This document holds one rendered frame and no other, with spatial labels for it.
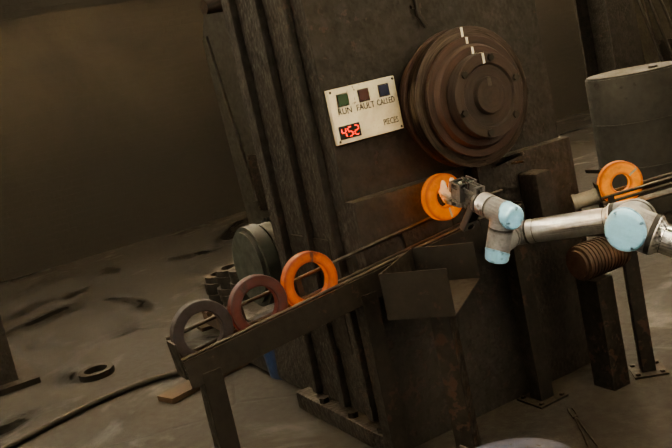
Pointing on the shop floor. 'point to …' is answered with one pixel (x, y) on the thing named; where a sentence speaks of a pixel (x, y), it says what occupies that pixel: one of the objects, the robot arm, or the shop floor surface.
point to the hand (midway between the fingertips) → (441, 191)
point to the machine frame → (392, 158)
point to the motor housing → (600, 308)
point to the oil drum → (634, 121)
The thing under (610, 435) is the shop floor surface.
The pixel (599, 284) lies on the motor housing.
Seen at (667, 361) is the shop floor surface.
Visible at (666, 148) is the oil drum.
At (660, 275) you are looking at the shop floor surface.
